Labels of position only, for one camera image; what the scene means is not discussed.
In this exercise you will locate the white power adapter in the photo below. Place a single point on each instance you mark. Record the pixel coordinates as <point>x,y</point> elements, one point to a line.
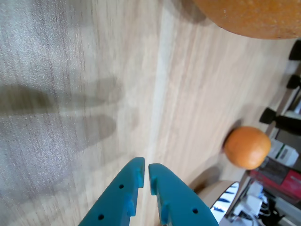
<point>255,188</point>
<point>248,206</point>

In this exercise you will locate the small round orange mandarin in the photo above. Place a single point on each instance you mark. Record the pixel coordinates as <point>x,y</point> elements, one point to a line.
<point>247,148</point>

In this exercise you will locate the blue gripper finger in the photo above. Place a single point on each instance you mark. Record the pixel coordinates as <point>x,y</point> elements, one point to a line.
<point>183,202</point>
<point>110,202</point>

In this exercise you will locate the white plate blue strokes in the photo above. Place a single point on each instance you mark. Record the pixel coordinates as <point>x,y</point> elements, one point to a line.
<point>225,200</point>

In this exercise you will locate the red box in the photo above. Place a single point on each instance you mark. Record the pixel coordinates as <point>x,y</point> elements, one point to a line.
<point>291,182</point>

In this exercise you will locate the dark orange oval mandarin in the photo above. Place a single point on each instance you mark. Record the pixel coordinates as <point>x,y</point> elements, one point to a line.
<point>254,16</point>

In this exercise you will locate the white green cardboard box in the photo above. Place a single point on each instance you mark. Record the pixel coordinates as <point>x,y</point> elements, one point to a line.
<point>282,151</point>

